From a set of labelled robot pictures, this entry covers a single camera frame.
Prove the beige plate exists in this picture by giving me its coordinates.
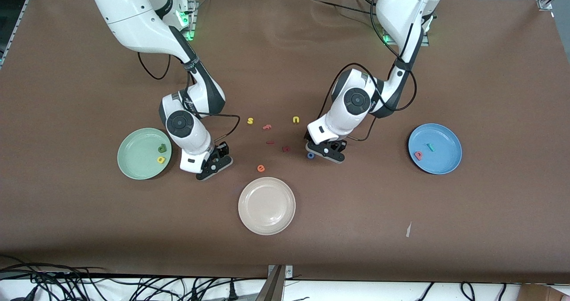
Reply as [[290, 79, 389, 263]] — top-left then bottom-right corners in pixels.
[[238, 177, 296, 236]]

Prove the mint green plate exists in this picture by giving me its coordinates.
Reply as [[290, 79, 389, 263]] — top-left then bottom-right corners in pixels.
[[117, 128, 173, 180]]

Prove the blue plate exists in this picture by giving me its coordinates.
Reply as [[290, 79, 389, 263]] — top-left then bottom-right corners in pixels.
[[408, 123, 463, 175]]

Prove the cardboard box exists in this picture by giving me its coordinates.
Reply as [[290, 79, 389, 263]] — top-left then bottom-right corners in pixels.
[[518, 284, 570, 301]]

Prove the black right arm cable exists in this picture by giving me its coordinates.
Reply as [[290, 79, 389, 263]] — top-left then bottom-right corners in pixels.
[[137, 51, 242, 143]]

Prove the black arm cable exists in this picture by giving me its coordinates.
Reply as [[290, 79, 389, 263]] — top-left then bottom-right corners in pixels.
[[137, 51, 242, 143], [317, 0, 418, 142]]

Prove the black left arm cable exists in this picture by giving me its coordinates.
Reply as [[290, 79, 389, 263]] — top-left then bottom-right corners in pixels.
[[317, 0, 418, 142]]

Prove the silver metal bracket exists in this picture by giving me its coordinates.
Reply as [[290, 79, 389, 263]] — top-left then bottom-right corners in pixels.
[[268, 264, 293, 278]]

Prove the black table cable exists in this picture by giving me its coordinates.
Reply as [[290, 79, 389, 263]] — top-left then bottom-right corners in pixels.
[[312, 0, 379, 16]]

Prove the grey aluminium post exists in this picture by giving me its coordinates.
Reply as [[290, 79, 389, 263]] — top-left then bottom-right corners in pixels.
[[255, 265, 286, 301]]

